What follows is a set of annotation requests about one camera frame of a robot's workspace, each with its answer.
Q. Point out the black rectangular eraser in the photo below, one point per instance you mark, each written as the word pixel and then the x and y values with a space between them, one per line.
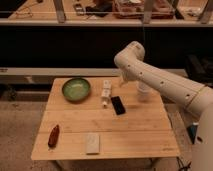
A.
pixel 118 106

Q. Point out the beige rectangular sponge block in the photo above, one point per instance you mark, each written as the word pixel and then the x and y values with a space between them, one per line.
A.
pixel 92 143

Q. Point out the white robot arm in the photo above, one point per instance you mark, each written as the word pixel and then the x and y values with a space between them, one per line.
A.
pixel 195 97

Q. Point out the green ceramic bowl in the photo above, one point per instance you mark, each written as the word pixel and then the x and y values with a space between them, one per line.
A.
pixel 76 89

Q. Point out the translucent plastic cup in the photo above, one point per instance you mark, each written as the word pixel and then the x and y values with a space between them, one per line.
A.
pixel 143 91

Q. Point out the wooden table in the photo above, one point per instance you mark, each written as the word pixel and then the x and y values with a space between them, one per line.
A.
pixel 144 131

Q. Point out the long wooden background bench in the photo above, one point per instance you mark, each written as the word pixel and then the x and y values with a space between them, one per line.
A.
pixel 99 13

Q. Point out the plastic tray with items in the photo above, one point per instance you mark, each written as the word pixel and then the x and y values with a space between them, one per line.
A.
pixel 135 9

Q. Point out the black device on bench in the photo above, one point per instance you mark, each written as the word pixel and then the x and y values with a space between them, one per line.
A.
pixel 79 9

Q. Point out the blue black object right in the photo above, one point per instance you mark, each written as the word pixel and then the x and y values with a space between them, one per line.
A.
pixel 192 130

